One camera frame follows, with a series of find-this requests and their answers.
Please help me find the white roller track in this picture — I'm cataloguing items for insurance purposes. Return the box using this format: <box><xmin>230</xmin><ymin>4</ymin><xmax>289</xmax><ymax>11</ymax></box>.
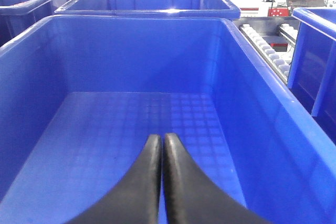
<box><xmin>239</xmin><ymin>23</ymin><xmax>298</xmax><ymax>84</ymax></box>

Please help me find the blue bin at right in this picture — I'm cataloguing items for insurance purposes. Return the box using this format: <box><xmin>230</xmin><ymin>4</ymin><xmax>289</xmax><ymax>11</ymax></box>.
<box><xmin>287</xmin><ymin>7</ymin><xmax>335</xmax><ymax>141</ymax></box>

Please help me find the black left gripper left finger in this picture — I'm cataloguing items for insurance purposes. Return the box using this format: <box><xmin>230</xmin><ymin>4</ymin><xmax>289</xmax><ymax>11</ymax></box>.
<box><xmin>68</xmin><ymin>134</ymin><xmax>162</xmax><ymax>223</ymax></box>

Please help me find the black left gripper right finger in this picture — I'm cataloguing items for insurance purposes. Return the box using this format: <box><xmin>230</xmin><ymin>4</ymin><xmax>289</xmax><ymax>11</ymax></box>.
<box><xmin>162</xmin><ymin>133</ymin><xmax>268</xmax><ymax>223</ymax></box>

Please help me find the large blue bin front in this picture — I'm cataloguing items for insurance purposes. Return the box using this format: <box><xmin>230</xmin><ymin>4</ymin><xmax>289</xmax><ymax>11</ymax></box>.
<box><xmin>1</xmin><ymin>15</ymin><xmax>335</xmax><ymax>223</ymax></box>

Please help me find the blue bin behind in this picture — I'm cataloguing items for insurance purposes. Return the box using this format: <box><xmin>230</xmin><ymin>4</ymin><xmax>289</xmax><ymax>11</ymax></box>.
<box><xmin>55</xmin><ymin>0</ymin><xmax>241</xmax><ymax>20</ymax></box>

